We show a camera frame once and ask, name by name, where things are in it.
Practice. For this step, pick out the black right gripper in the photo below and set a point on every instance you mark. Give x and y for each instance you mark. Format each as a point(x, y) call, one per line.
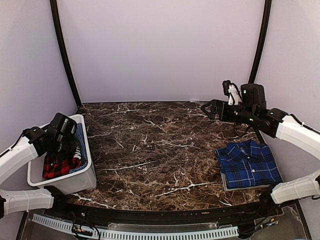
point(215, 109)

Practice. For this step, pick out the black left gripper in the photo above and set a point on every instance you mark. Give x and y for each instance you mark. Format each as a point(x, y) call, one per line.
point(74, 142)

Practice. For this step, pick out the red black plaid shirt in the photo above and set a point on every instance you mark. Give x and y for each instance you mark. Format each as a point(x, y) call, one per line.
point(53, 169)

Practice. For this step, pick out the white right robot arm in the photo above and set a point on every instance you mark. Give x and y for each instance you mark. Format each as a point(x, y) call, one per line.
point(247, 105)

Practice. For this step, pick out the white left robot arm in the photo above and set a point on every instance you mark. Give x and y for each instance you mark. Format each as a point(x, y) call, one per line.
point(57, 140)

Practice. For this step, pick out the blue checked shirt in bin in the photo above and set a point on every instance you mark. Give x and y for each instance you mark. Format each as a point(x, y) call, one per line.
point(81, 152)

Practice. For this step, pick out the white plastic laundry bin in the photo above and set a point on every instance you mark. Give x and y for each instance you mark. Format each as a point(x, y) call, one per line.
point(82, 179)

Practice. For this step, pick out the folded blue plaid shirt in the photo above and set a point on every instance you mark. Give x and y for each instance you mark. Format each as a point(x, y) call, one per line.
point(248, 164)

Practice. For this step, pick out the folded grey shirt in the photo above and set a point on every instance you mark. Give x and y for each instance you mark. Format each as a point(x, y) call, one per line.
point(228, 189)

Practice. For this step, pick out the right black frame post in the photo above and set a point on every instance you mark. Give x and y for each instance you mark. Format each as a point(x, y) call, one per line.
point(261, 41)

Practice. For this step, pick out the black frame post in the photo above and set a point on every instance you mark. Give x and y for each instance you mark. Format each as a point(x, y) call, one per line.
point(63, 52)
point(261, 41)

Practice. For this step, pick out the white slotted cable duct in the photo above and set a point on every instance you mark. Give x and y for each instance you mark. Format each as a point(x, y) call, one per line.
point(117, 231)

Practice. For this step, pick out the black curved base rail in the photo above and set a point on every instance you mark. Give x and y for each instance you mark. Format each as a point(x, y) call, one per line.
point(179, 208)

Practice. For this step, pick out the left black frame post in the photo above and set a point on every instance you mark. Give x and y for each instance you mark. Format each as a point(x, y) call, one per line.
point(63, 52)

